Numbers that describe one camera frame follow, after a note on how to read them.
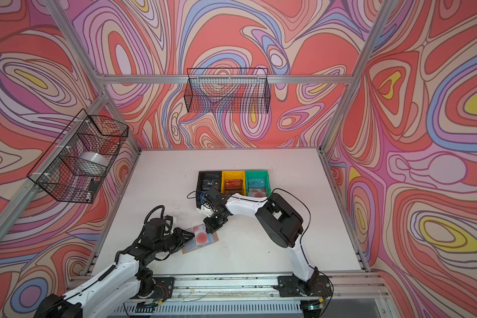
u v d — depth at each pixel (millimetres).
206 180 1040
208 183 1017
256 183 1015
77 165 704
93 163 699
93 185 732
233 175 1056
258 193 986
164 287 732
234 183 1015
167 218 787
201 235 849
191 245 825
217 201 728
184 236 777
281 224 520
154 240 664
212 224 791
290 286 736
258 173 983
